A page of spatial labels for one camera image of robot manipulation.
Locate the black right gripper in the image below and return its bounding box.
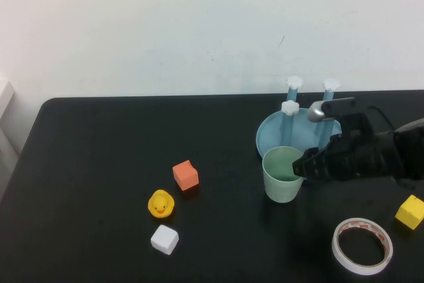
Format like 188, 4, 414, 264
292, 112, 403, 183

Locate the light green plastic cup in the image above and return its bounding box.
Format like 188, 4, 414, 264
262, 145, 307, 203

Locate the blue cup stand with posts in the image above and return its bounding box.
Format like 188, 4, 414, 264
255, 76, 343, 164

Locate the white tape roll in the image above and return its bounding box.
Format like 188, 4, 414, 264
331, 217, 394, 276

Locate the yellow foam cube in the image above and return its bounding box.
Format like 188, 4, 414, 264
394, 194, 424, 231

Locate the orange foam cube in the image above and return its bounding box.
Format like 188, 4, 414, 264
172, 159, 199, 192

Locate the yellow rubber duck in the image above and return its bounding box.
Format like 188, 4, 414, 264
147, 189, 176, 219

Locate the white foam cube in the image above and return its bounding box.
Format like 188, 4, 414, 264
150, 224, 180, 256

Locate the black right camera cable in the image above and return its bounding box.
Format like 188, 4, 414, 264
366, 105, 397, 133

